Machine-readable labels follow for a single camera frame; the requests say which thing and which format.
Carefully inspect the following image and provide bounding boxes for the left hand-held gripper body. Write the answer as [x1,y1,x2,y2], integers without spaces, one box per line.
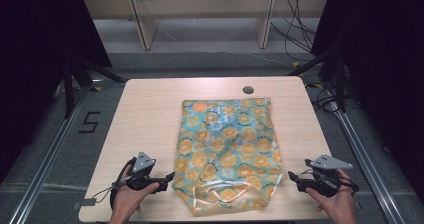
[125,151,162,194]

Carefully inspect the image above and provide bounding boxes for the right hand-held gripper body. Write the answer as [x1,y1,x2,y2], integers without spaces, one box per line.
[298,153,354,198]

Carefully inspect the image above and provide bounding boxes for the teal bag with orange print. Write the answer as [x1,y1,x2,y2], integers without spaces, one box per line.
[172,97,288,217]

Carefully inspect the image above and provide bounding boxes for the person's right hand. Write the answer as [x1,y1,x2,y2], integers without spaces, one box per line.
[305,168,358,224]

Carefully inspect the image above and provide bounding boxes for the person's left hand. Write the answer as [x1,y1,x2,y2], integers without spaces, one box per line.
[109,164,161,222]

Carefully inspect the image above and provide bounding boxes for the black tape floor marking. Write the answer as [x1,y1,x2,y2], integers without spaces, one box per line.
[77,111,102,134]

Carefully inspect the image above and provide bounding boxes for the black metal stand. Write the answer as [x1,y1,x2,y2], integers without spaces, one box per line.
[62,52,127,119]
[287,42,348,114]

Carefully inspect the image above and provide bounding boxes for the dark curtain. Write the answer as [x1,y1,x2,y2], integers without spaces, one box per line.
[0,0,113,184]
[310,0,424,202]

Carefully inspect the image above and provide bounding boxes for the light wooden shelf unit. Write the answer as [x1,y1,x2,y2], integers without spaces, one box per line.
[81,0,332,51]

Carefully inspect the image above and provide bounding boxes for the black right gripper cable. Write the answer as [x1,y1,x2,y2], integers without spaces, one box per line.
[339,175,361,196]

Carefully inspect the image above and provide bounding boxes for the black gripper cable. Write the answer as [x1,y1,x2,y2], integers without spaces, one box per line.
[339,175,361,196]
[91,156,138,211]

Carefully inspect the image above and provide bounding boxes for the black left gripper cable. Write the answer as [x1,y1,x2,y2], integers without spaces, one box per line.
[91,156,138,211]

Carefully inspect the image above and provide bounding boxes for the aluminium floor rail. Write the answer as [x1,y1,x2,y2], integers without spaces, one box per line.
[7,83,92,224]
[327,100,407,224]

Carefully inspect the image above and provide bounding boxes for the black floor cables tangle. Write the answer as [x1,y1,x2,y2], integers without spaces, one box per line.
[305,80,363,115]

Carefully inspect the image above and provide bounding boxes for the black hanging cables bundle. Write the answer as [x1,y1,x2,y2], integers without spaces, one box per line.
[269,0,318,62]

